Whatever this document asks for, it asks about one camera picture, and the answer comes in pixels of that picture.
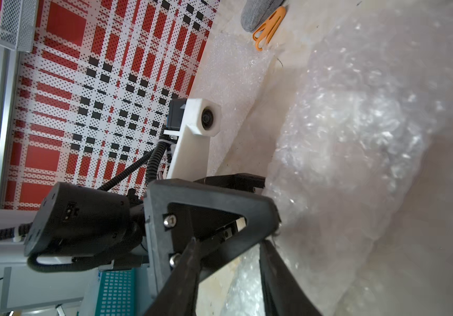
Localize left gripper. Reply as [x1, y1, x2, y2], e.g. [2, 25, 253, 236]
[130, 173, 280, 298]

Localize bubble wrap sheet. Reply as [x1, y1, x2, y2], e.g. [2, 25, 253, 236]
[190, 33, 275, 176]
[220, 0, 453, 316]

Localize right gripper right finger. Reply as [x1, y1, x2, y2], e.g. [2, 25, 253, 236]
[259, 240, 321, 315]

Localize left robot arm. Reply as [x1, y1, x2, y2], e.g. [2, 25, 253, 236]
[0, 174, 280, 296]

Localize orange scissors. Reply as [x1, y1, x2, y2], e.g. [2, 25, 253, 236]
[252, 6, 286, 51]

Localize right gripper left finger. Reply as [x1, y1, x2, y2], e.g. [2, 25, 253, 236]
[144, 237, 201, 316]

